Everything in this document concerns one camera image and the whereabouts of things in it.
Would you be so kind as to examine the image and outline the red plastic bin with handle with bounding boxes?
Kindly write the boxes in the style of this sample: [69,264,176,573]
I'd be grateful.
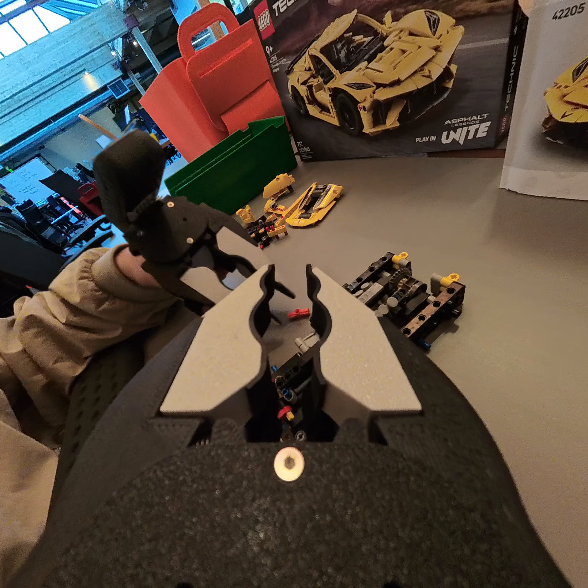
[139,2,290,164]

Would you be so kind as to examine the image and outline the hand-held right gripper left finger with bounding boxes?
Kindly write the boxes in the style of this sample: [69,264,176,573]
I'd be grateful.
[158,263,282,442]

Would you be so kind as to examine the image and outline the toy car box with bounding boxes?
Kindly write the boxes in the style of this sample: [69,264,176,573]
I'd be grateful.
[252,0,529,162]

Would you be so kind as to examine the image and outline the green plastic tray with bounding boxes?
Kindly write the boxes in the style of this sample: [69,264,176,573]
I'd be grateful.
[164,116,298,216]

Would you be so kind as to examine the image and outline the whiteboard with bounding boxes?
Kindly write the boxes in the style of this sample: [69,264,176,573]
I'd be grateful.
[0,158,57,204]

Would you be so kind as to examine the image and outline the person's beige jacket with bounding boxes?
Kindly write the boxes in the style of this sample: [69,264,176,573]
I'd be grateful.
[0,390,62,586]

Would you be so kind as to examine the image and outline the black brick car chassis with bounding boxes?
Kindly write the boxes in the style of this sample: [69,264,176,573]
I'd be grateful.
[270,251,466,444]

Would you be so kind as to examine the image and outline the red chair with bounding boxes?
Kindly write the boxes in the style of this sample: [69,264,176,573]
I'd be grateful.
[77,181,101,217]

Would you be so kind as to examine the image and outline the person's left hand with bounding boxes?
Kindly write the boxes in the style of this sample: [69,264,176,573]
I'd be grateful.
[114,250,162,290]

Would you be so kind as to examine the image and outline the black office chair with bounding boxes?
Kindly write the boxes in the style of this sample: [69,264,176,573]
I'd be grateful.
[14,198,113,258]

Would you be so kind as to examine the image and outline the person's left forearm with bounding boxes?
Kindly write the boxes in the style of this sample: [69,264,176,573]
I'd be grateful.
[0,246,184,416]

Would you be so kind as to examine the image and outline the yellow brick fender piece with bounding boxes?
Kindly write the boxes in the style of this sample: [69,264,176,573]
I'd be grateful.
[263,173,296,214]

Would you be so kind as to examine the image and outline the black perforated panel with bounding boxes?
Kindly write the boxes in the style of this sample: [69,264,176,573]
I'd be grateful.
[59,317,203,466]

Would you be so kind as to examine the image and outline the small yellow black brick assembly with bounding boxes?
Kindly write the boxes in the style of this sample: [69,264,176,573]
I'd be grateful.
[235,204,291,250]

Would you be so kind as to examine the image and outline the white instruction booklet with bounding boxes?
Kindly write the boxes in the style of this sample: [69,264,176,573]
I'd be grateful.
[500,0,588,201]

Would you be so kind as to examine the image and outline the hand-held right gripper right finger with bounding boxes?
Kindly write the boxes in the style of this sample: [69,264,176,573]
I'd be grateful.
[304,264,423,439]

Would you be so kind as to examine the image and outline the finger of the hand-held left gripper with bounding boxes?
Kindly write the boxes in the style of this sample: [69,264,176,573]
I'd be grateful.
[214,226,273,277]
[221,271,296,325]

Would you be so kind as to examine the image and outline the yellow brick car panel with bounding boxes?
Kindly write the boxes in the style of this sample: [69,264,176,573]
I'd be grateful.
[285,182,344,228]

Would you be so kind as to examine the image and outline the grey desk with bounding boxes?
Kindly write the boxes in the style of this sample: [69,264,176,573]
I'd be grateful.
[106,152,588,588]

